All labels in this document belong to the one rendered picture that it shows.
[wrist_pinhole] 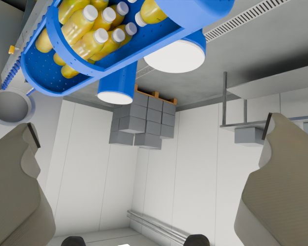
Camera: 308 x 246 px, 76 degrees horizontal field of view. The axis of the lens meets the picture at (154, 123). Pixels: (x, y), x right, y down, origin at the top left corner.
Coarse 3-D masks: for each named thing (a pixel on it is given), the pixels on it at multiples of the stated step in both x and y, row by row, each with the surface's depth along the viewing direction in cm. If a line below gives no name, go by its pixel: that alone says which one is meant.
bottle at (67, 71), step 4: (64, 68) 92; (68, 68) 89; (72, 68) 88; (64, 72) 94; (68, 72) 91; (72, 72) 90; (76, 72) 90; (64, 76) 96; (68, 76) 95; (72, 76) 95
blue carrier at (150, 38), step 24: (120, 0) 69; (144, 0) 65; (168, 0) 35; (192, 0) 34; (216, 0) 38; (48, 24) 59; (120, 24) 77; (168, 24) 61; (192, 24) 40; (24, 48) 87; (120, 48) 80; (144, 48) 51; (24, 72) 88; (48, 72) 97; (96, 72) 66
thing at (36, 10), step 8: (40, 0) 87; (40, 8) 88; (32, 16) 97; (32, 24) 99; (24, 32) 110; (24, 40) 112; (8, 64) 153; (16, 80) 169; (24, 80) 167; (16, 88) 191; (24, 88) 189
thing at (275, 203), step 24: (288, 120) 9; (264, 144) 8; (288, 144) 8; (264, 168) 7; (288, 168) 7; (264, 192) 6; (288, 192) 6; (240, 216) 6; (264, 216) 5; (288, 216) 5; (264, 240) 5; (288, 240) 5
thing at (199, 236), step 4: (72, 236) 5; (76, 236) 5; (188, 236) 5; (192, 236) 5; (196, 236) 5; (200, 236) 5; (204, 236) 5; (64, 240) 5; (68, 240) 5; (72, 240) 5; (76, 240) 5; (80, 240) 5; (188, 240) 5; (192, 240) 5; (196, 240) 5; (200, 240) 5; (204, 240) 5; (208, 240) 5; (64, 244) 5; (68, 244) 5; (72, 244) 5; (76, 244) 5; (80, 244) 5; (84, 244) 5; (184, 244) 5; (188, 244) 5; (192, 244) 5; (196, 244) 5; (200, 244) 5; (204, 244) 5; (208, 244) 5
